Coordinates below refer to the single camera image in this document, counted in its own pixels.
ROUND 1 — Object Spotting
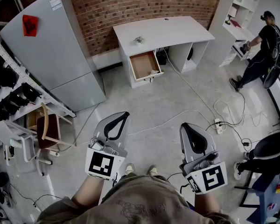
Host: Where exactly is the white drawer with brown inside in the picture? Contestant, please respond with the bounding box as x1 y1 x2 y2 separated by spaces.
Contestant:
128 50 165 84

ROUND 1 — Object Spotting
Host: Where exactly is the black office chair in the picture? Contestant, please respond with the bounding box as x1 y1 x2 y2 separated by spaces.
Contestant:
252 131 280 160

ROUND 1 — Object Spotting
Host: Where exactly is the grey refrigerator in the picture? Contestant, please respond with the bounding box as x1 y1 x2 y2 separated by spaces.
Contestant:
0 0 107 113

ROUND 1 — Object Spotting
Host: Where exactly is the black bag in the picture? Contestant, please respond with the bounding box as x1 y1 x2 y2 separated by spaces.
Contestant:
0 100 21 122
9 91 30 107
21 82 42 102
0 65 18 90

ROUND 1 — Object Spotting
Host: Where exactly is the person's left beige shoe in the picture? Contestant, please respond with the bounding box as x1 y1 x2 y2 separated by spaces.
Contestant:
125 163 136 176

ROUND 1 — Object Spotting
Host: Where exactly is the person's right beige shoe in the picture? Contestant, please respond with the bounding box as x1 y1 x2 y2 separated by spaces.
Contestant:
146 165 158 176

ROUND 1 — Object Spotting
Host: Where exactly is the white shelf unit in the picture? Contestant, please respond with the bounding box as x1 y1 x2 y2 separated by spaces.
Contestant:
207 0 264 68

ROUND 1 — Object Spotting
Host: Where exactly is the person's right forearm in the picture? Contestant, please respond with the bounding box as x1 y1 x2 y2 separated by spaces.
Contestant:
194 190 221 217

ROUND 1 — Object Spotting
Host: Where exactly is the white metal chair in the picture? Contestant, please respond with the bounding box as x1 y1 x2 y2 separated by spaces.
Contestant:
0 120 53 177

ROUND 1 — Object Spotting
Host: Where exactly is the blue table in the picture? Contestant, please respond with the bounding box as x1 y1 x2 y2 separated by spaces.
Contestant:
239 170 280 224

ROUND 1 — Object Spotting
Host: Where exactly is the person's olive shirt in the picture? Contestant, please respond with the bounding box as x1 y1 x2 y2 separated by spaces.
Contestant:
36 174 236 224

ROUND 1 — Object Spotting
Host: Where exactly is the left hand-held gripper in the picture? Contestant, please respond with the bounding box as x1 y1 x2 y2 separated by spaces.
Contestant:
84 112 131 181

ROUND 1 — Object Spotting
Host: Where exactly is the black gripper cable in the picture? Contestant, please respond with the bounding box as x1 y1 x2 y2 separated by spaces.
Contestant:
166 172 185 182

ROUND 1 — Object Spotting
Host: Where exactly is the small potted green plant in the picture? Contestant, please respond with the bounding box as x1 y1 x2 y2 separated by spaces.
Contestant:
133 35 145 46

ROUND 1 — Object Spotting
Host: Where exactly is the long white cable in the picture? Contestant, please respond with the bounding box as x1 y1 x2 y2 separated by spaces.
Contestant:
127 109 213 135
162 49 217 121

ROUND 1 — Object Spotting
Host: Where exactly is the person's left forearm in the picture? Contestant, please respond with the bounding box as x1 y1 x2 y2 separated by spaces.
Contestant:
71 175 105 213

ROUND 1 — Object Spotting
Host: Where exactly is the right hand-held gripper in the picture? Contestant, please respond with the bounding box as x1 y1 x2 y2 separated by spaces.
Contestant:
179 122 228 195

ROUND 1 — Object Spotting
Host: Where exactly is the white desk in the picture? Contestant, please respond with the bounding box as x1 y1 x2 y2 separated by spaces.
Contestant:
112 15 216 89

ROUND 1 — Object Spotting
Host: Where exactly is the black box under desk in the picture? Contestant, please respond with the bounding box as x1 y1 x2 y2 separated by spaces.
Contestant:
156 50 169 65

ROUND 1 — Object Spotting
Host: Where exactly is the red diamond sticker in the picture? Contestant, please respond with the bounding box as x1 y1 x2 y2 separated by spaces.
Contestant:
22 14 39 37

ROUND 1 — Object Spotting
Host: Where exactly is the wooden chair with brown seat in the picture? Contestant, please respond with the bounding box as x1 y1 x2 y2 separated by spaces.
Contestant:
27 102 77 153

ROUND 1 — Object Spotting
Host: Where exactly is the white metal storage rack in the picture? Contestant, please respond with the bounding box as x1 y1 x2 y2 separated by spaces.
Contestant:
0 28 77 123

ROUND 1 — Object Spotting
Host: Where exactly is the person's beige shoe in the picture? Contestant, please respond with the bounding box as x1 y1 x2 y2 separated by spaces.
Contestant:
146 165 158 176
125 163 136 176

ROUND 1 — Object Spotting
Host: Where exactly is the white power strip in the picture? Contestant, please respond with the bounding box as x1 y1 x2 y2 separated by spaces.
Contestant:
214 118 224 135

